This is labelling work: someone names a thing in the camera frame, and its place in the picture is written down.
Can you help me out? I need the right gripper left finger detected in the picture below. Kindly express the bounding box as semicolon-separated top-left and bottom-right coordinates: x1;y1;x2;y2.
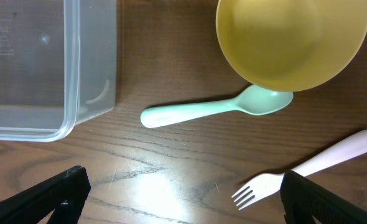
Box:
0;166;91;223

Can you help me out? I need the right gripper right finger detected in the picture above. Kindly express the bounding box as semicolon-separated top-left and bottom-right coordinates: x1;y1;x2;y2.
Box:
280;170;367;224

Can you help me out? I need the pink plastic fork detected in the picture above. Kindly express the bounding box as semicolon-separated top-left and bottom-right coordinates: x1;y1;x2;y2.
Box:
231;130;367;210

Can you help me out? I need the mint green plastic spoon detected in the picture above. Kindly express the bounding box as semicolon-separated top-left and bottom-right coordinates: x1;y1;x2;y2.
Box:
140;85;294;128

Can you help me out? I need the clear plastic container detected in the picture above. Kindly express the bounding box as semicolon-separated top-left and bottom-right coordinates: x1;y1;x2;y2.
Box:
0;0;118;142

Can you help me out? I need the yellow plastic bowl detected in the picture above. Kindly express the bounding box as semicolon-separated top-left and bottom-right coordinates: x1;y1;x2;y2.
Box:
215;0;367;91

